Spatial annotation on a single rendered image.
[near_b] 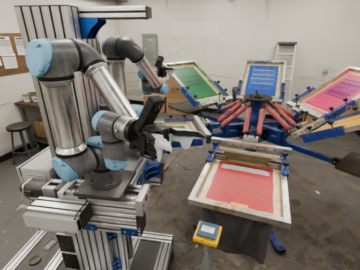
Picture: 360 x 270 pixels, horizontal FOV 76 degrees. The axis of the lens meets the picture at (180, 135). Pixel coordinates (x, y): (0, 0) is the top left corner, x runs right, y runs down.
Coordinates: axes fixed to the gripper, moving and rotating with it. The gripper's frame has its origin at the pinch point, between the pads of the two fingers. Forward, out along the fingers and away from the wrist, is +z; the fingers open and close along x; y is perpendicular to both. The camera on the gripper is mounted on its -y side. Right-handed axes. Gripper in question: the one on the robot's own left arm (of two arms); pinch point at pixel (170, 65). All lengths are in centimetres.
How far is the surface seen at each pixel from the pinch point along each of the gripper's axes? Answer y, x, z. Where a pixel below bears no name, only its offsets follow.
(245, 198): 60, 94, -38
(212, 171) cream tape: 64, 63, -21
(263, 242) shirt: 82, 113, -43
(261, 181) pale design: 60, 97, -14
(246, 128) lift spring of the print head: 51, 63, 47
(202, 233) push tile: 60, 85, -79
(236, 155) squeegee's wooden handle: 54, 72, -1
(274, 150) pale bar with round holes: 55, 95, 31
